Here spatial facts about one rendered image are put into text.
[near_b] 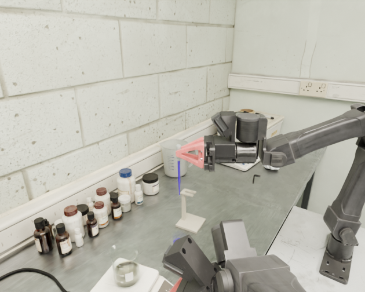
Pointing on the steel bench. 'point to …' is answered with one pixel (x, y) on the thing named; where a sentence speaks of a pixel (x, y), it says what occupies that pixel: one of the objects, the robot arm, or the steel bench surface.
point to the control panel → (165, 287)
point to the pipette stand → (188, 223)
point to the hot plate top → (149, 276)
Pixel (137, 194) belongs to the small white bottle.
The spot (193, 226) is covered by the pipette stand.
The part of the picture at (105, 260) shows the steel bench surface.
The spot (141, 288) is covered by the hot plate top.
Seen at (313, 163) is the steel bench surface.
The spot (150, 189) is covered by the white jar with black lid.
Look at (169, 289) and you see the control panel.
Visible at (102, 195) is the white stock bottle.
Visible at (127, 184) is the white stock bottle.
